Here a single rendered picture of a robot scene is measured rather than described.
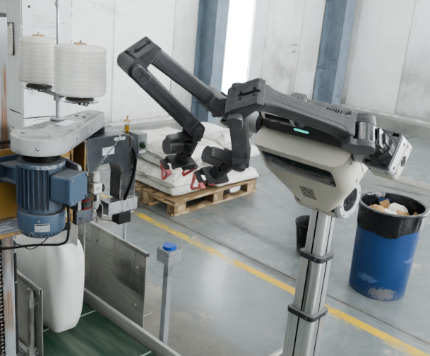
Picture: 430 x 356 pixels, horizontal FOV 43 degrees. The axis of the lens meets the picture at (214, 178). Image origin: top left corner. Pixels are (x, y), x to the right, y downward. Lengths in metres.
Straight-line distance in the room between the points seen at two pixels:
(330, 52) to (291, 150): 8.65
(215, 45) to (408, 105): 3.90
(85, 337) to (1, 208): 0.88
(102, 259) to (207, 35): 5.54
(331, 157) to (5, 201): 1.09
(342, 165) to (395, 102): 8.41
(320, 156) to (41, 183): 0.90
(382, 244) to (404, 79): 6.51
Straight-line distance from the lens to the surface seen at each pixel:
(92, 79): 1.76
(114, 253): 2.73
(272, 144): 1.93
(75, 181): 1.73
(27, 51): 1.99
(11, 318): 2.22
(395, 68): 10.16
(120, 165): 2.16
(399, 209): 4.04
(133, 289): 2.67
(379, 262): 3.88
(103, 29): 6.95
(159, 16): 7.49
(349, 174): 1.83
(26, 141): 1.71
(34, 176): 1.76
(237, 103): 1.44
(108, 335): 2.61
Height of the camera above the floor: 1.85
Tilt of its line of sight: 18 degrees down
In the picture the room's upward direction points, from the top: 5 degrees clockwise
